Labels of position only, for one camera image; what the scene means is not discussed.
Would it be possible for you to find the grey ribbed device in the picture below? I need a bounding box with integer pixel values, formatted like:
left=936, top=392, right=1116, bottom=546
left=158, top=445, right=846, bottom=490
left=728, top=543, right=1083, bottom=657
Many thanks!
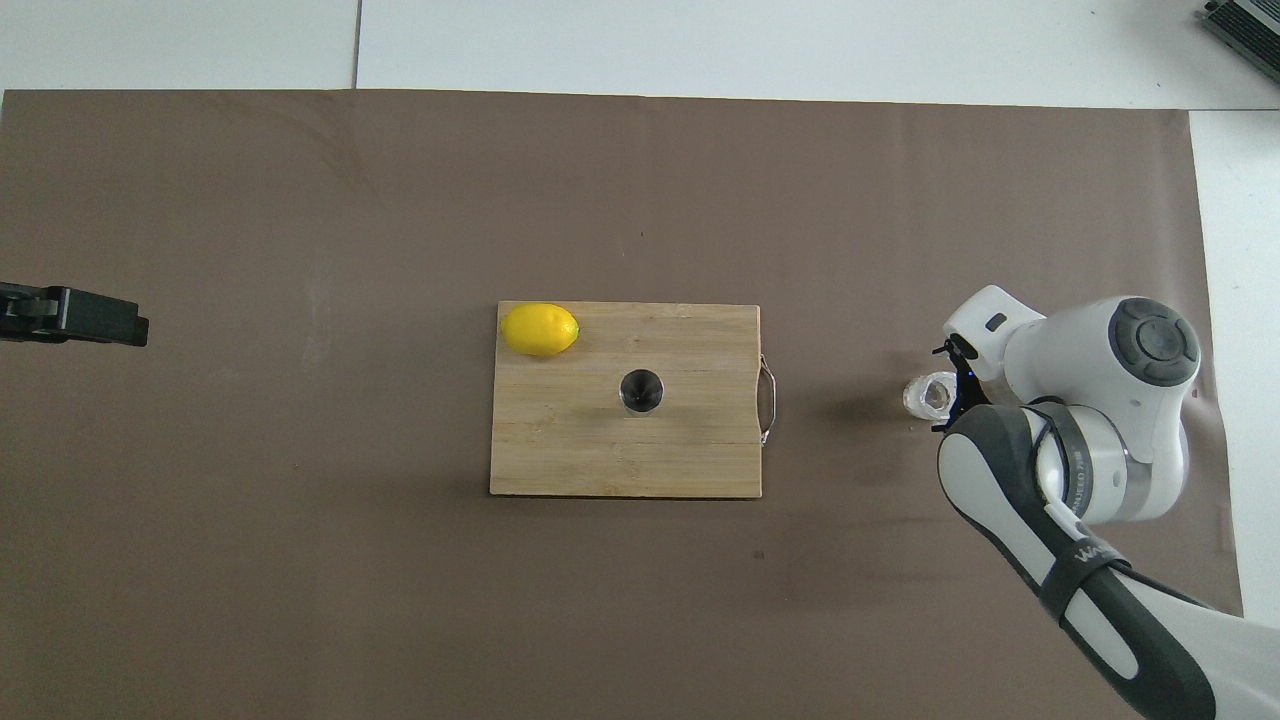
left=1200, top=0, right=1280, bottom=56

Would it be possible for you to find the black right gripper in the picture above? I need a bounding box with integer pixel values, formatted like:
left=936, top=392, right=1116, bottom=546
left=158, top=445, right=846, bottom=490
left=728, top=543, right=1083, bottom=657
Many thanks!
left=930, top=336, right=993, bottom=434

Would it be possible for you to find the clear textured glass cup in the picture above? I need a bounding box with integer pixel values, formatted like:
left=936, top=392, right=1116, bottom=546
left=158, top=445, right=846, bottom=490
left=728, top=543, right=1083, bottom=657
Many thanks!
left=903, top=371, right=961, bottom=421

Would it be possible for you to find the steel double jigger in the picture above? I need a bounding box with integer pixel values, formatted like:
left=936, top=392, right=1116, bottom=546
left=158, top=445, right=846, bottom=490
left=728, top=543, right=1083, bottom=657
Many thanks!
left=618, top=368, right=664, bottom=417

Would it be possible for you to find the brown paper table mat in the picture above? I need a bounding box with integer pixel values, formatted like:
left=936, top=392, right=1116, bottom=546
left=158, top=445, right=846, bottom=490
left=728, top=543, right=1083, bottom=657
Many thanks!
left=0, top=88, right=1256, bottom=720

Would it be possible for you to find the yellow lemon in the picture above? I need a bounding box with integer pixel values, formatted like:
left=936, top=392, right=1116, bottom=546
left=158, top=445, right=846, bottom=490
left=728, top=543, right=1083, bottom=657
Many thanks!
left=500, top=302, right=581, bottom=358

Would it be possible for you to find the wooden cutting board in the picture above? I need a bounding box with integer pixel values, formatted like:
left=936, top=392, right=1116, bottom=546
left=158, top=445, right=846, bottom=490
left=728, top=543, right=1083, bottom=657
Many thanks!
left=489, top=302, right=777, bottom=499

